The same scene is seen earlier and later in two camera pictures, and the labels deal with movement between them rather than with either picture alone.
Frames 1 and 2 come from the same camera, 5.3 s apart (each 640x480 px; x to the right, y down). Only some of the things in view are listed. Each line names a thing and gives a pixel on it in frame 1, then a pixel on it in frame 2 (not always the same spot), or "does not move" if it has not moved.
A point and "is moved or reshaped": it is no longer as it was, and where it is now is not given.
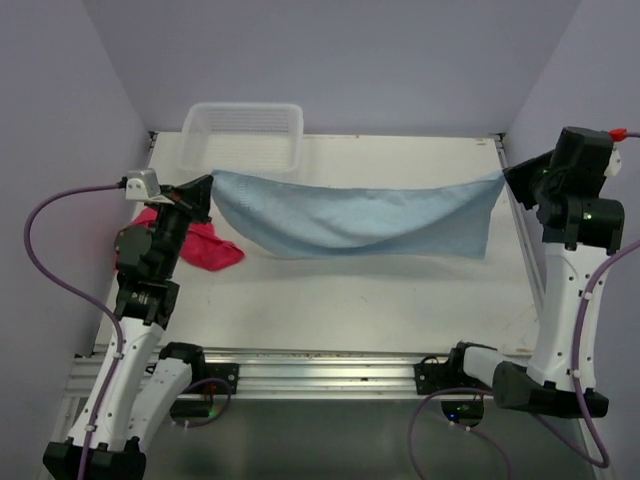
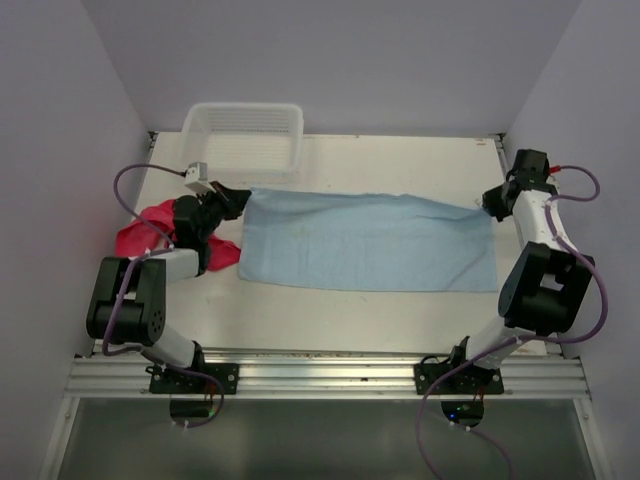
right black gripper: (520, 174) -> (491, 205)
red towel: (204, 245) does not move
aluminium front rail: (328, 373) does not move
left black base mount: (228, 372) does not move
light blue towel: (305, 220) is moved or reshaped
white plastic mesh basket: (242, 137) does not move
